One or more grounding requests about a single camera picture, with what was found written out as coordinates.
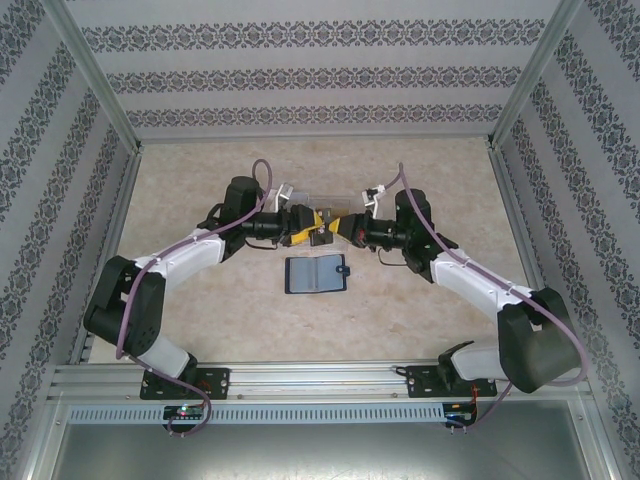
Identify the aluminium frame post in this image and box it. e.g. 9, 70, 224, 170
484, 0, 586, 151
39, 0, 146, 154

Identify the grey sheet metal panel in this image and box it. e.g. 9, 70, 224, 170
47, 422, 614, 480

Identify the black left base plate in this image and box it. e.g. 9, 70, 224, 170
139, 367, 231, 401

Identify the navy blue card holder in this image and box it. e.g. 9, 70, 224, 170
283, 253, 352, 296

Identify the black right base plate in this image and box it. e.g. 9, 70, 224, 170
405, 364, 497, 400

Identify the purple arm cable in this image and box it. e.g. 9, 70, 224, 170
397, 160, 587, 437
115, 158, 276, 437

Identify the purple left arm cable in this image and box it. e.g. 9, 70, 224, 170
115, 158, 276, 437

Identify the left circuit board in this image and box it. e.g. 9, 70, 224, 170
163, 404, 206, 422

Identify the aluminium mounting rail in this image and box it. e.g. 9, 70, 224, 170
49, 362, 591, 402

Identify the circuit board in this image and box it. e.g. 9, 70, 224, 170
446, 402, 479, 424
163, 404, 206, 422

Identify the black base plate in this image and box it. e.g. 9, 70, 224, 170
139, 367, 231, 401
405, 364, 497, 400

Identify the orange credit card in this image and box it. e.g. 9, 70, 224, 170
314, 203, 352, 221

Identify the grey slotted cable duct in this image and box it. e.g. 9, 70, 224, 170
67, 403, 446, 425

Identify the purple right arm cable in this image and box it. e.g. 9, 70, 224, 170
397, 160, 587, 437

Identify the clear acrylic card tray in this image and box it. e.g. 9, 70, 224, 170
269, 191, 354, 253

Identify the aluminium side rail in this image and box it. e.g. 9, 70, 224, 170
485, 144, 554, 306
67, 147, 144, 366

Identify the right circuit board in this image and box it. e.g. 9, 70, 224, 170
446, 402, 479, 424

